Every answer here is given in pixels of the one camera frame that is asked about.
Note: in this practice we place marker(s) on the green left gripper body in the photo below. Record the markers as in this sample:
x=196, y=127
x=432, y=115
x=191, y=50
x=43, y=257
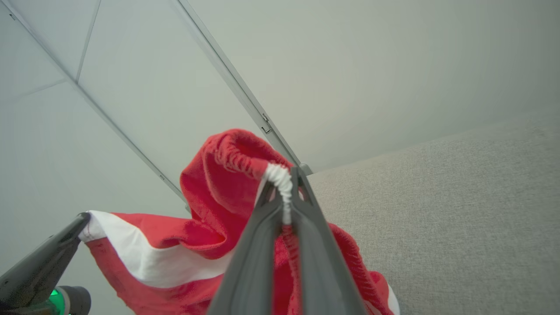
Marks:
x=54, y=302

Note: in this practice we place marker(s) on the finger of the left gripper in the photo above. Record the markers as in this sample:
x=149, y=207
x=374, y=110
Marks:
x=39, y=267

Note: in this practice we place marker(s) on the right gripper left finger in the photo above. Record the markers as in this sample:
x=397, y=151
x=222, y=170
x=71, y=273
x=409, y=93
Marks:
x=253, y=262

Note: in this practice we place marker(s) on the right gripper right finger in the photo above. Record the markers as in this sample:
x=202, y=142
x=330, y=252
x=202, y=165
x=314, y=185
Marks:
x=319, y=262

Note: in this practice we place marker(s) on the red shorts white stripes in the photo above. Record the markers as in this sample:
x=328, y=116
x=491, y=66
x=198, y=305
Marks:
x=210, y=197

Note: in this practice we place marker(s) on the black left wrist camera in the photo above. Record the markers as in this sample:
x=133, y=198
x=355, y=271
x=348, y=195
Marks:
x=78, y=301

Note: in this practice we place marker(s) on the metal hinge bracket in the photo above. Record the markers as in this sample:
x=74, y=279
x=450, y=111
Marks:
x=267, y=127

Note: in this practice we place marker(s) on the grey metal frame post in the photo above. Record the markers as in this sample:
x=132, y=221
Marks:
x=109, y=120
x=227, y=74

